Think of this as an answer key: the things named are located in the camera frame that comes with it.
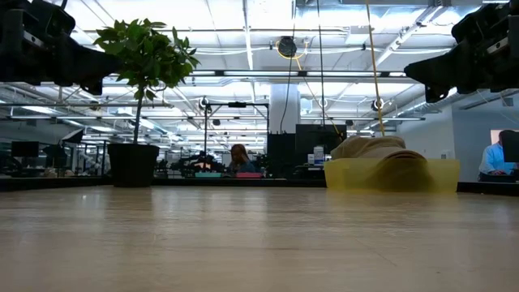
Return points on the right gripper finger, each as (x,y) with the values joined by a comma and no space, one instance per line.
(442,69)

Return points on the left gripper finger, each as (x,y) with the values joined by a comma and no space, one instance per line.
(85,65)

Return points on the green plant in black pot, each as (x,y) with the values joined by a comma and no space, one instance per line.
(142,52)

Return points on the black monitor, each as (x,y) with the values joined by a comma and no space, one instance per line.
(320,138)
(25,149)

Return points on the person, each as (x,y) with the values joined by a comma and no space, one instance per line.
(240,156)
(492,158)

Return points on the yellow plastic bin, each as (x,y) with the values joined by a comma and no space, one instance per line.
(340,176)

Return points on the white bottle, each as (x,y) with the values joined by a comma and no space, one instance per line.
(318,154)

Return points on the teal bin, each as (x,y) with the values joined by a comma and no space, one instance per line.
(207,175)

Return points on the black cabinet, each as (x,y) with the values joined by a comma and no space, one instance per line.
(281,154)

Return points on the pink bin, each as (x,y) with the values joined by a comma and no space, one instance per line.
(249,175)

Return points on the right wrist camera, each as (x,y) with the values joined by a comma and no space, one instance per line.
(478,20)

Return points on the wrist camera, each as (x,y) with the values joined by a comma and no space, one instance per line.
(478,20)
(52,18)

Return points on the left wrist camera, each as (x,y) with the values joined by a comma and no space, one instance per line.
(52,18)

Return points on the black frame stand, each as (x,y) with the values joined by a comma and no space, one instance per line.
(237,104)

